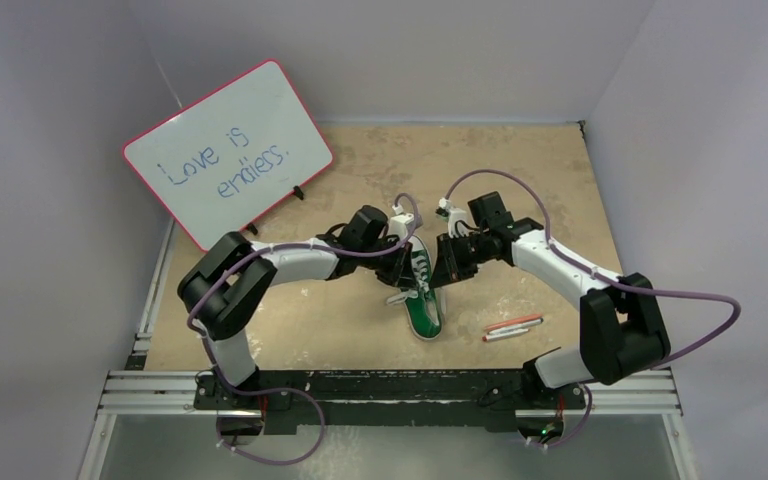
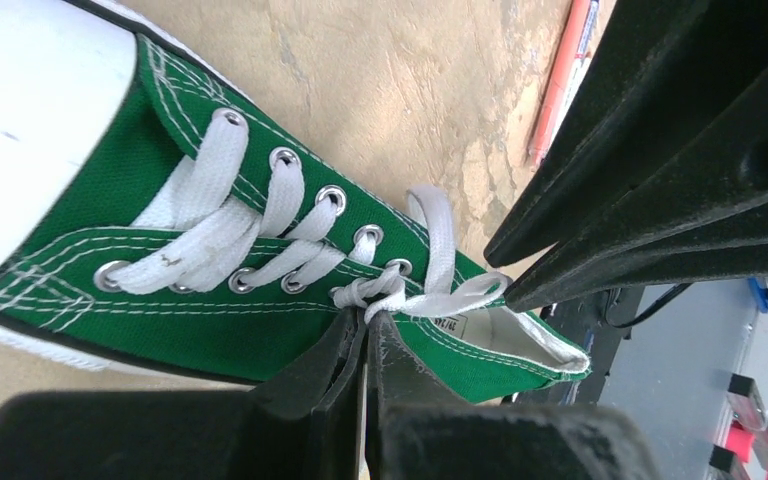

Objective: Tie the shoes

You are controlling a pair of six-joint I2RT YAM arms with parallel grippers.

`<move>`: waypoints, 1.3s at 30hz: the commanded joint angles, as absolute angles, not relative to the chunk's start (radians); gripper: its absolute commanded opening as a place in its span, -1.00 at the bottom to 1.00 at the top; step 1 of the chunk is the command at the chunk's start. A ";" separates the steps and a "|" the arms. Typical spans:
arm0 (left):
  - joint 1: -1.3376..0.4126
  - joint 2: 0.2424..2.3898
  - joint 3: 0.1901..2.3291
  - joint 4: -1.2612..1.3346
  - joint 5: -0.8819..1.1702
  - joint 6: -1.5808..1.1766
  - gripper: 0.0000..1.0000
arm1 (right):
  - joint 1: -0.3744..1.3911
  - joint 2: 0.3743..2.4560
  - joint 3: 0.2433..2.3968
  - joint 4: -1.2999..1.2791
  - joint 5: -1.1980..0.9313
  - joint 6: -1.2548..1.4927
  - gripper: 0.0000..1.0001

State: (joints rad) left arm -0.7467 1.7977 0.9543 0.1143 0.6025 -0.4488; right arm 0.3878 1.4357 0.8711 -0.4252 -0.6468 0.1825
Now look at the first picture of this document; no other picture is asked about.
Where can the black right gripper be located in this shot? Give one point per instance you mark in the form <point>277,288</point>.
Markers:
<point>454,257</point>

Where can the red white marker pen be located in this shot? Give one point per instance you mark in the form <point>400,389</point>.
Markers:
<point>509,331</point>

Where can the white shoelace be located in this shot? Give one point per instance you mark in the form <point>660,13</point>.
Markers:
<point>419,293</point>

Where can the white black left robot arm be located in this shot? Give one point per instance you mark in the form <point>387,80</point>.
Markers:
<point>222,292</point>

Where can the orange marker pen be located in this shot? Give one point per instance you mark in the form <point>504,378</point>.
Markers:
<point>529,319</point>

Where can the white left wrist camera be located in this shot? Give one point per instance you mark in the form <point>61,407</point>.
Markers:
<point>402,224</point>

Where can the green canvas sneaker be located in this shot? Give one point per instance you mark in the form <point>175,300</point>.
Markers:
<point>425,323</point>

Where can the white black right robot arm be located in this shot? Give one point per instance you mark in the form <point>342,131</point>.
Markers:
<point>621,328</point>

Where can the pink framed whiteboard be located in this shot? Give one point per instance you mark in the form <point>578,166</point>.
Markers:
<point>222,162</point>

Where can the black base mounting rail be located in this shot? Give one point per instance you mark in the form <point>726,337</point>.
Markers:
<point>497,400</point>

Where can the silver aluminium frame rail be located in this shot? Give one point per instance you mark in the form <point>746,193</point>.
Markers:
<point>137,392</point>

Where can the black whiteboard easel stand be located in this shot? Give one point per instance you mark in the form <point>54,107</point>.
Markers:
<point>297,193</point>

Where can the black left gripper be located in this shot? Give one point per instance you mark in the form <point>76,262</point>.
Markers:
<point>395,266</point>

